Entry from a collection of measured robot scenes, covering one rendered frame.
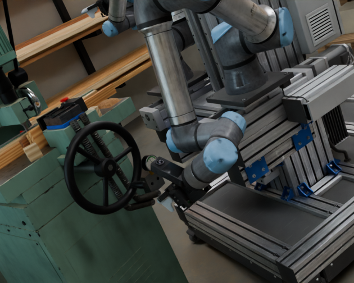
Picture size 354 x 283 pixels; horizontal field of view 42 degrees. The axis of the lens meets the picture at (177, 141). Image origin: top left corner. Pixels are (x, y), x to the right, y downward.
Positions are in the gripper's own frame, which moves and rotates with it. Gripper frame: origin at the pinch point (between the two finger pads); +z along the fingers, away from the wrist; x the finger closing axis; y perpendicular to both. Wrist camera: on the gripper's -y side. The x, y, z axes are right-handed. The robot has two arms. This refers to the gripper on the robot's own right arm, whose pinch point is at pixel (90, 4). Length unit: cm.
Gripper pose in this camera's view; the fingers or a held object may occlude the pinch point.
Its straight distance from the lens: 249.4
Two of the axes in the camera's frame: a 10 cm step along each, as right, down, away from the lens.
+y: 4.6, 7.8, 4.2
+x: 5.9, -6.2, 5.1
